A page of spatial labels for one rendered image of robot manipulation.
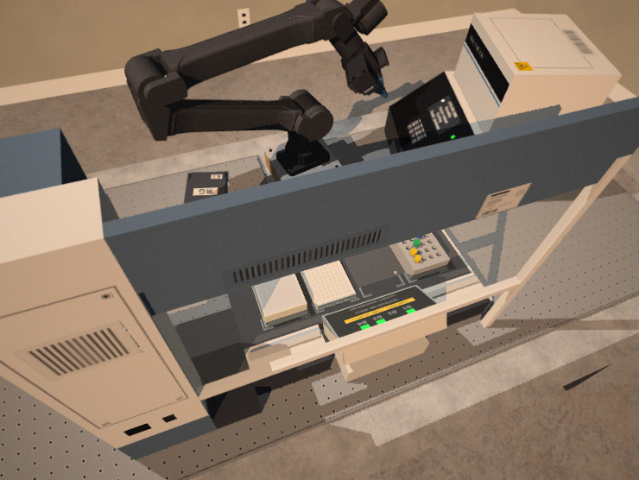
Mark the beige benchtop instrument with black keypad panel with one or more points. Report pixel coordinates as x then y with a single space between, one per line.
513 69

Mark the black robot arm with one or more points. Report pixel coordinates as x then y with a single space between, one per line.
160 102

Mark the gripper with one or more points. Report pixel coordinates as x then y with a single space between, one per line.
383 61

